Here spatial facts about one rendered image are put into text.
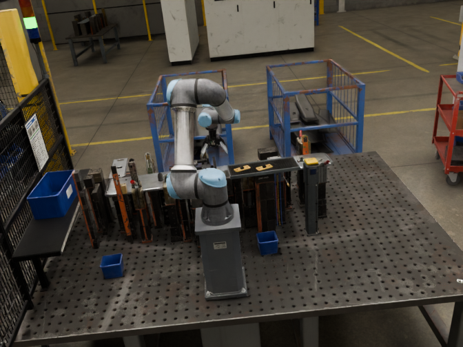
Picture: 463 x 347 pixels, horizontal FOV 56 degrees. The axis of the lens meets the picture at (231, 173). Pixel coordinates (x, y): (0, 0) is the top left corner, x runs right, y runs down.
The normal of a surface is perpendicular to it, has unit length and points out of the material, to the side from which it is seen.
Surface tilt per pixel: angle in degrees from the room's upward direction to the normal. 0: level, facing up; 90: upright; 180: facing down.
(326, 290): 0
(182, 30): 90
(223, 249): 90
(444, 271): 0
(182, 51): 90
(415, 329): 0
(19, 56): 90
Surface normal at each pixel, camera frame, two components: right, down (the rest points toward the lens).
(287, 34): 0.07, 0.44
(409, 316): -0.09, -0.89
